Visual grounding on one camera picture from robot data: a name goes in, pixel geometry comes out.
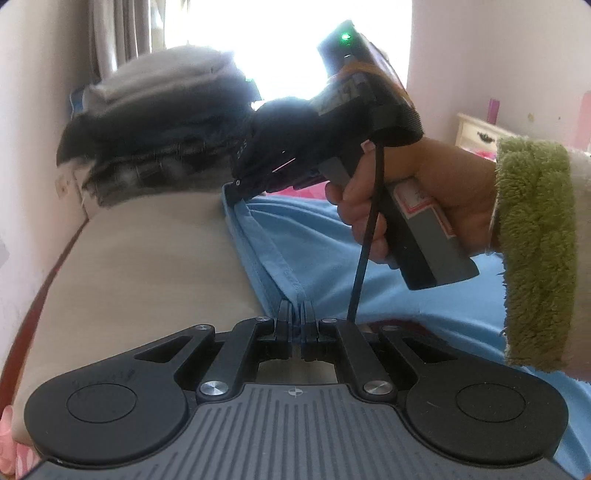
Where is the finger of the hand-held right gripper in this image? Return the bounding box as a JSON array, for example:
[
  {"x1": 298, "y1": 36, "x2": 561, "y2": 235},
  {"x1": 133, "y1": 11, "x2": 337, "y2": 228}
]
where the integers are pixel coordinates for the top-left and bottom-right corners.
[{"x1": 225, "y1": 168, "x2": 324, "y2": 204}]

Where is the blue shirt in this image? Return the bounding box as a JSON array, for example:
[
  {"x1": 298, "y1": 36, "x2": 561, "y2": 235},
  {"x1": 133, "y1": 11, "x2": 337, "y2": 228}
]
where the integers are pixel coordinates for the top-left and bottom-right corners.
[{"x1": 222, "y1": 185, "x2": 591, "y2": 480}]

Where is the pink floral blanket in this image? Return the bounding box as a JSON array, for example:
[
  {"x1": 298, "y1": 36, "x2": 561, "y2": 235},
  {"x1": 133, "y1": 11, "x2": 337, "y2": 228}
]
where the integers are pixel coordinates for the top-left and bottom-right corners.
[{"x1": 0, "y1": 178, "x2": 331, "y2": 480}]

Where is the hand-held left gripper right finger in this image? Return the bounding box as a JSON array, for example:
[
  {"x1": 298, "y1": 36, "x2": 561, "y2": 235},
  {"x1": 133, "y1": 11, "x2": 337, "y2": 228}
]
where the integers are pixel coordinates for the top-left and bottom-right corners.
[{"x1": 300, "y1": 300, "x2": 458, "y2": 402}]

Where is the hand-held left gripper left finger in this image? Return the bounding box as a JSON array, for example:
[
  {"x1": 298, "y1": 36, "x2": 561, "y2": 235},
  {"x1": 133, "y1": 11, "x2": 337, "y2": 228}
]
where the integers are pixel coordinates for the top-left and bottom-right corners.
[{"x1": 134, "y1": 300, "x2": 296, "y2": 402}]

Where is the brown wooden bed frame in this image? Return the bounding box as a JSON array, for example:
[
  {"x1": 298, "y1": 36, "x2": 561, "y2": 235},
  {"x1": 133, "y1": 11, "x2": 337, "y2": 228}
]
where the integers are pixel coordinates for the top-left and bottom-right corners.
[{"x1": 0, "y1": 217, "x2": 90, "y2": 374}]

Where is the black cable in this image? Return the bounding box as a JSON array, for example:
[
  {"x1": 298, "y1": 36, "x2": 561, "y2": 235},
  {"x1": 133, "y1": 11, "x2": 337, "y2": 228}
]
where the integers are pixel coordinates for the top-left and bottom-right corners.
[{"x1": 346, "y1": 141, "x2": 386, "y2": 324}]

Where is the grey curtain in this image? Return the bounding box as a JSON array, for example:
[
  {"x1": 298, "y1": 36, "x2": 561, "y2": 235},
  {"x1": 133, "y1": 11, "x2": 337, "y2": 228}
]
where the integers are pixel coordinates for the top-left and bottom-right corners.
[{"x1": 90, "y1": 0, "x2": 167, "y2": 79}]

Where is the cream nightstand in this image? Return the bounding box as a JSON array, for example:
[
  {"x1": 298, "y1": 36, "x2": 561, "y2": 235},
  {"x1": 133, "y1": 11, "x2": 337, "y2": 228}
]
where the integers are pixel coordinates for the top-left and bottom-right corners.
[{"x1": 455, "y1": 113, "x2": 513, "y2": 160}]

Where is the stack of folded clothes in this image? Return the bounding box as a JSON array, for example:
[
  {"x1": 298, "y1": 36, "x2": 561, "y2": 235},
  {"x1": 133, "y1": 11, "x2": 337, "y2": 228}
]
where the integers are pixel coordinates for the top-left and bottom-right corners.
[{"x1": 55, "y1": 44, "x2": 264, "y2": 208}]

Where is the person's right hand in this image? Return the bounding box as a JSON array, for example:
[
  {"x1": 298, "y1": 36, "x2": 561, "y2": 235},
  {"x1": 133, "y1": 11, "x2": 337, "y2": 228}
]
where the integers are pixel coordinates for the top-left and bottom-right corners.
[{"x1": 325, "y1": 136, "x2": 502, "y2": 266}]

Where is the beige folded garment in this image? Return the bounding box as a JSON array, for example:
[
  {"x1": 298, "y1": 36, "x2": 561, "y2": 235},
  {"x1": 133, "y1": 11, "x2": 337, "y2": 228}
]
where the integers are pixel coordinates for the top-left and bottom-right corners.
[{"x1": 9, "y1": 194, "x2": 296, "y2": 444}]

